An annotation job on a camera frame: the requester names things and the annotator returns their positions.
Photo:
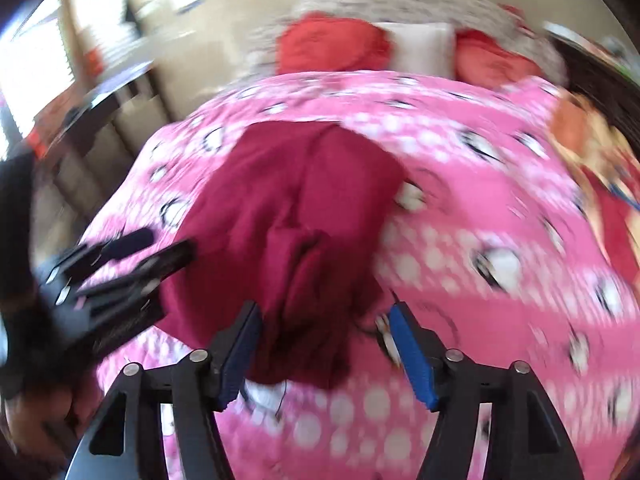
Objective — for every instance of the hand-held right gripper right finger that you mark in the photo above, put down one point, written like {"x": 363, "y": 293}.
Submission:
{"x": 412, "y": 355}

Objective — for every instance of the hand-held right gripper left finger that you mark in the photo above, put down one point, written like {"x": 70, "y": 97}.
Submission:
{"x": 240, "y": 355}

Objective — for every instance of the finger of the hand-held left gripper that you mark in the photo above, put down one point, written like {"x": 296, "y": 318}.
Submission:
{"x": 150, "y": 270}
{"x": 125, "y": 242}

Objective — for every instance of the maroon knit top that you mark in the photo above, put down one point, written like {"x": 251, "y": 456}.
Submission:
{"x": 280, "y": 200}

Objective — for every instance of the person's left hand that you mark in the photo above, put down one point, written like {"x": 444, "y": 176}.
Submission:
{"x": 40, "y": 415}

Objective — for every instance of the dark desk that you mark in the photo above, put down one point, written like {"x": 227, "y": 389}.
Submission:
{"x": 100, "y": 95}

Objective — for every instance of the pink printed blanket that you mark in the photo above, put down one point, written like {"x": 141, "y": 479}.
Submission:
{"x": 500, "y": 210}

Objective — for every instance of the bright window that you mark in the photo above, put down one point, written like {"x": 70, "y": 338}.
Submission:
{"x": 30, "y": 70}

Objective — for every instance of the colourful cartoon print cloth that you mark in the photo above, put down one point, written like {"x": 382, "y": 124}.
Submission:
{"x": 600, "y": 160}

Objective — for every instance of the red frilled pillow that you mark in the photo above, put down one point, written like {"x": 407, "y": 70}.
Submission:
{"x": 495, "y": 62}
{"x": 330, "y": 45}

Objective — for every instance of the white pillow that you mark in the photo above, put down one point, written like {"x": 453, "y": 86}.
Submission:
{"x": 415, "y": 50}

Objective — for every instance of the dark wooden dresser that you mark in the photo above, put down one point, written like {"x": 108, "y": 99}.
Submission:
{"x": 595, "y": 80}

